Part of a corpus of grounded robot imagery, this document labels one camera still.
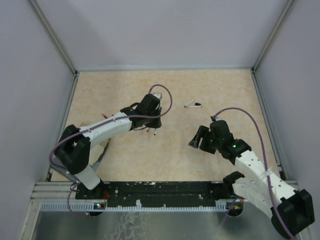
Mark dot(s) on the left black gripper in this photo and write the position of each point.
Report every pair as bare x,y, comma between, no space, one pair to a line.
156,124

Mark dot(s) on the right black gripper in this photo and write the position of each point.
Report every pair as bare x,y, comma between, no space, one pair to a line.
203,131

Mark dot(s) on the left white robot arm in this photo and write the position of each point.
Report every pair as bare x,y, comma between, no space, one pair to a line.
75,144

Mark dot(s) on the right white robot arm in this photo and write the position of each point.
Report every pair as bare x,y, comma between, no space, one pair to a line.
290,210

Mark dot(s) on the black capped white pen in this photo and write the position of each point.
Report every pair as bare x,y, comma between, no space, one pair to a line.
196,105

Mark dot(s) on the brown cardboard piece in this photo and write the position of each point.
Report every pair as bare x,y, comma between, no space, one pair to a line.
98,149

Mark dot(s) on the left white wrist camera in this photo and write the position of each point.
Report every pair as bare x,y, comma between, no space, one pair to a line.
158,95

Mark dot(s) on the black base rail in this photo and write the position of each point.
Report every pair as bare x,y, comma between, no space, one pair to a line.
158,194

